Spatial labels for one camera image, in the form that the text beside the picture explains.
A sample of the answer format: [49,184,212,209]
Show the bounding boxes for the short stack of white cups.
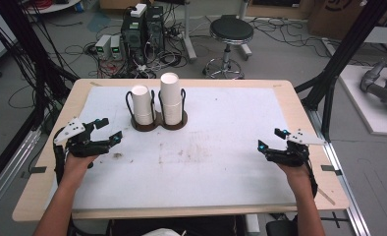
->
[131,85,155,127]

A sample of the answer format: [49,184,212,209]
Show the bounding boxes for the white floor platform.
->
[338,64,387,138]

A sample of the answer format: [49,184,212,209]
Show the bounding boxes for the white round table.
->
[24,0,82,15]

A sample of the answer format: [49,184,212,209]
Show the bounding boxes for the brown cardboard box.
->
[306,0,380,41]

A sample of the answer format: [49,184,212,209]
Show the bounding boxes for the grey metal desk leg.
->
[180,0,198,64]

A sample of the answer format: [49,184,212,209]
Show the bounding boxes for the person's left hand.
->
[62,152,99,183]

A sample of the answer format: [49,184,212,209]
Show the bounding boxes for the grey bench power supply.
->
[109,34,124,61]
[94,34,113,61]

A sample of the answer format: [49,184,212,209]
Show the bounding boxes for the white power adapter box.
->
[130,3,148,19]

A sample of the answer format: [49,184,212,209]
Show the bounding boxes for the white foam mat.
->
[49,86,298,211]

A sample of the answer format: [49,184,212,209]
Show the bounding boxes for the tall stack of white cups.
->
[159,72,184,127]

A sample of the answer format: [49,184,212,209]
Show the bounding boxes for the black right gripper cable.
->
[306,156,319,199]

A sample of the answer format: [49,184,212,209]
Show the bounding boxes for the person's dark clothing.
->
[106,214,249,236]

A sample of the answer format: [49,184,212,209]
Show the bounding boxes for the person's right hand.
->
[277,161,311,190]

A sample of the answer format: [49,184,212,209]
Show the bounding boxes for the black metal frame post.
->
[294,0,387,143]

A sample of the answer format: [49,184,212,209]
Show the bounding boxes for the black floor cables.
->
[249,17,333,59]

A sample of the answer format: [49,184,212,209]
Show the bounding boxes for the aluminium floor rail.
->
[305,107,373,236]
[0,128,42,219]

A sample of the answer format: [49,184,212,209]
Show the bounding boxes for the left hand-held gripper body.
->
[52,116,112,158]

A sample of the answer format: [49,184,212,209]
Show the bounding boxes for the black computer tower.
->
[145,5,166,54]
[120,13,148,65]

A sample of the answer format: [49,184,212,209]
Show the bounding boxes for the black frame post with cables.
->
[0,0,81,195]

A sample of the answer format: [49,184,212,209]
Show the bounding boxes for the black round stool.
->
[201,14,255,81]

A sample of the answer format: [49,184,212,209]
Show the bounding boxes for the tangle of floor cables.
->
[83,38,190,80]

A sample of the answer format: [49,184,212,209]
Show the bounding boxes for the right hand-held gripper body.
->
[265,128,328,168]

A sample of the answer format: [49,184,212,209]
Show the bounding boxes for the dark wire double cup holder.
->
[125,88,189,133]

